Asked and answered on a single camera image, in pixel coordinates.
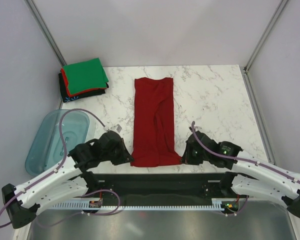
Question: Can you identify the aluminium frame post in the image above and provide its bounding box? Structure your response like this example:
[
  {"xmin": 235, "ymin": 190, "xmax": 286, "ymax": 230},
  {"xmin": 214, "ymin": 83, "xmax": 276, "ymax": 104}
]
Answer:
[
  {"xmin": 242, "ymin": 0, "xmax": 290, "ymax": 75},
  {"xmin": 24, "ymin": 0, "xmax": 66, "ymax": 66}
]

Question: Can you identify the clear blue plastic bin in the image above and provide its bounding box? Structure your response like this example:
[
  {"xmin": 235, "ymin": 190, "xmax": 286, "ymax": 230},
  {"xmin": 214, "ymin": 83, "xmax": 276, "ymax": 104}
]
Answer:
[{"xmin": 25, "ymin": 109, "xmax": 96, "ymax": 177}]

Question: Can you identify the white slotted cable duct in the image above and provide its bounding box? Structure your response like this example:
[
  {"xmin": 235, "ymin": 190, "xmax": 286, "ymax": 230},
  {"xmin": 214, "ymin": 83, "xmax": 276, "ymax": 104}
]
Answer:
[{"xmin": 49, "ymin": 199, "xmax": 239, "ymax": 211}]

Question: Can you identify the folded green t shirt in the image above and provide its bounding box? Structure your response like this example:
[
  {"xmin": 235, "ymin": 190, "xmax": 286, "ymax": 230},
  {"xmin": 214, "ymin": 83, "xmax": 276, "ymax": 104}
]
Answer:
[{"xmin": 60, "ymin": 58, "xmax": 109, "ymax": 96}]

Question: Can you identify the dark red t shirt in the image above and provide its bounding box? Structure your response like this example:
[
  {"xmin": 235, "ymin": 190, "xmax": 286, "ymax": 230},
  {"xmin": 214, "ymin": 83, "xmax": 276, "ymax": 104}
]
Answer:
[{"xmin": 130, "ymin": 77, "xmax": 181, "ymax": 168}]

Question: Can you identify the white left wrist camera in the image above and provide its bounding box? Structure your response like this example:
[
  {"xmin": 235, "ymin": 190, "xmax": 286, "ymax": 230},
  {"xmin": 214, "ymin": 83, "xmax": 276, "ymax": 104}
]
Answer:
[{"xmin": 113, "ymin": 124, "xmax": 122, "ymax": 133}]

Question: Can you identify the right aluminium frame post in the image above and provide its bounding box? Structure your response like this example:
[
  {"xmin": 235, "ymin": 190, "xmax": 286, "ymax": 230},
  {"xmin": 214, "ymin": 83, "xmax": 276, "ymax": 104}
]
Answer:
[{"xmin": 242, "ymin": 0, "xmax": 290, "ymax": 75}]

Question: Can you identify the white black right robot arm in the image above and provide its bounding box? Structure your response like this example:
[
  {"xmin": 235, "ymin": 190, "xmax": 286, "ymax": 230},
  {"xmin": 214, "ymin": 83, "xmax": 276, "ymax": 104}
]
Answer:
[{"xmin": 182, "ymin": 131, "xmax": 300, "ymax": 218}]

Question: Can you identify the left aluminium frame post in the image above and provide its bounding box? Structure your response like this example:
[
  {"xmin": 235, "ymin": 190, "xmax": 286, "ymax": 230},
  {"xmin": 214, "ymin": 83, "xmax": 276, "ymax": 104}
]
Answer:
[{"xmin": 24, "ymin": 0, "xmax": 66, "ymax": 66}]

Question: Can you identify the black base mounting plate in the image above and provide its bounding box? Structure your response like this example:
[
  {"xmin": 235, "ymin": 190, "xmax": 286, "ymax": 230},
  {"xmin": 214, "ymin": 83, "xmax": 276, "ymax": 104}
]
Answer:
[{"xmin": 87, "ymin": 173, "xmax": 246, "ymax": 207}]

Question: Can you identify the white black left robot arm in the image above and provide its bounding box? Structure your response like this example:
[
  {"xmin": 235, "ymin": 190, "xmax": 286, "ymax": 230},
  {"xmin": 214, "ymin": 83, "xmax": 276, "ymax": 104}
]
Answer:
[{"xmin": 1, "ymin": 130, "xmax": 134, "ymax": 229}]

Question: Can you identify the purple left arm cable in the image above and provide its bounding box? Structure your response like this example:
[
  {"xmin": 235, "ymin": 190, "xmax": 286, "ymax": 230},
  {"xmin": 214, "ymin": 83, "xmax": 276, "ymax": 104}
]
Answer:
[{"xmin": 0, "ymin": 107, "xmax": 123, "ymax": 230}]

